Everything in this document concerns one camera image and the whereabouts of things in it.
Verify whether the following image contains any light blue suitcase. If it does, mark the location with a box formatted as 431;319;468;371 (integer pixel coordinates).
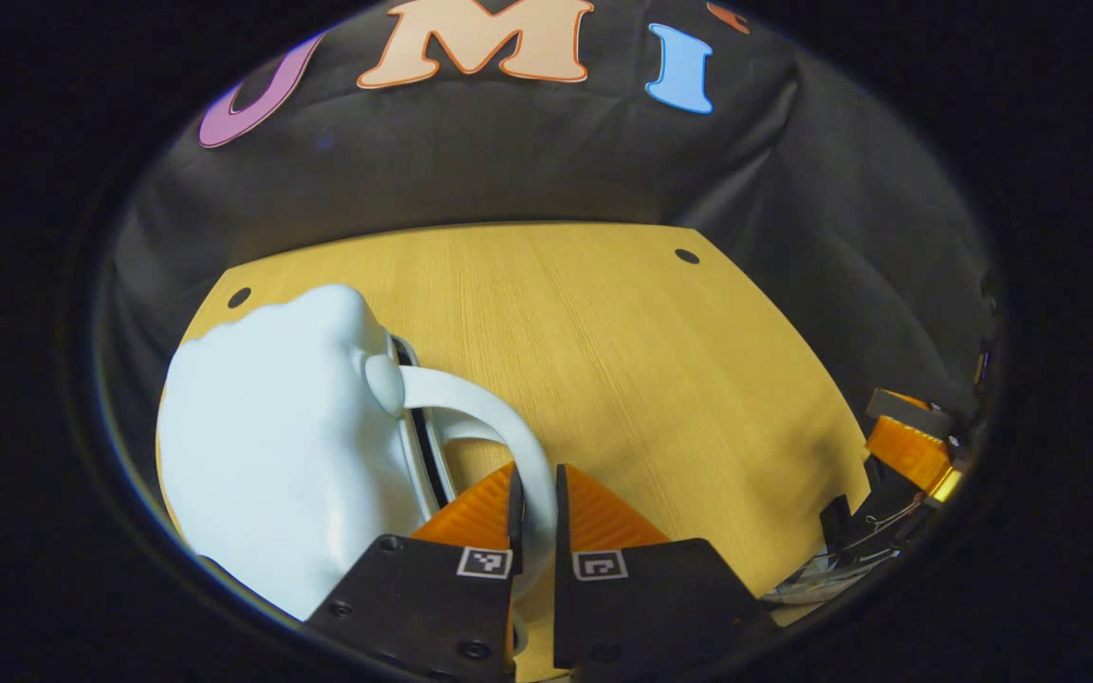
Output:
156;283;559;622

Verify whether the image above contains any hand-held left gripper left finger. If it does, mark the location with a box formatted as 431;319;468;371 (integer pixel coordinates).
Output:
305;462;526;682

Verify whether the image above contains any black backdrop cloth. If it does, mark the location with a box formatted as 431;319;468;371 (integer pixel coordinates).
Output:
96;0;1003;475

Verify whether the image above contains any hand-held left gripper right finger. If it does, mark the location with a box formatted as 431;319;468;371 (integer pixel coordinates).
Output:
553;463;780;682

